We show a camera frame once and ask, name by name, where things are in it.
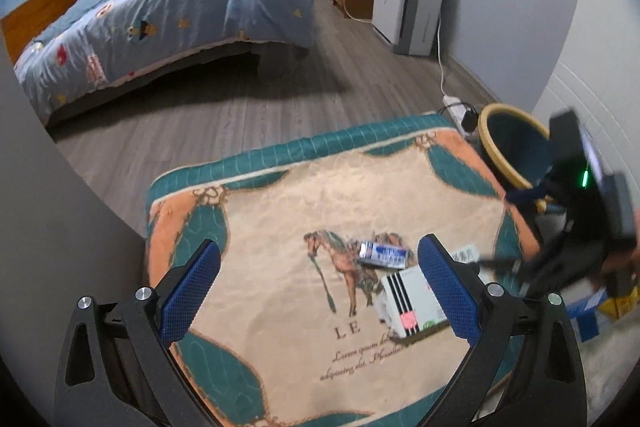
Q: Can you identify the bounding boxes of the white striped small box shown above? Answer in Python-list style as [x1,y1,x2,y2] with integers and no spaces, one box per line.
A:
[374,265,448,339]

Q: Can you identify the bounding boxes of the white power strip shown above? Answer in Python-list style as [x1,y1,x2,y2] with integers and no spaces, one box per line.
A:
[439,95,480,138]

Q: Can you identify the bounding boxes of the person's right hand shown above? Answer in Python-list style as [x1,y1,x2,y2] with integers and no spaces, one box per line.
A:
[602,206,640,278]

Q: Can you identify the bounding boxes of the teal beige horse rug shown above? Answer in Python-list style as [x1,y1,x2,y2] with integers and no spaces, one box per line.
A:
[146,114,538,426]

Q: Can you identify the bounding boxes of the blue white small wrapper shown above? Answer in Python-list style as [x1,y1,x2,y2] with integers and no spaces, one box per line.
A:
[357,242,409,270]

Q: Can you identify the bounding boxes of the yellow teal trash bin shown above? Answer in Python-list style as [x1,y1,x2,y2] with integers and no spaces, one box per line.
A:
[477,103,565,215]

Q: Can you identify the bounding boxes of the wooden headboard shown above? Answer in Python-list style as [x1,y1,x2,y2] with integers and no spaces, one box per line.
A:
[1,0,77,64]

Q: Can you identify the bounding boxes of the bed with blue duvet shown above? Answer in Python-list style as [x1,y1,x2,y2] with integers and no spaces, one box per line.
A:
[14,0,314,122]

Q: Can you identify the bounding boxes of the white power cable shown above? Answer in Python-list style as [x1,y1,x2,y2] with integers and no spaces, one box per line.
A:
[435,13,449,98]

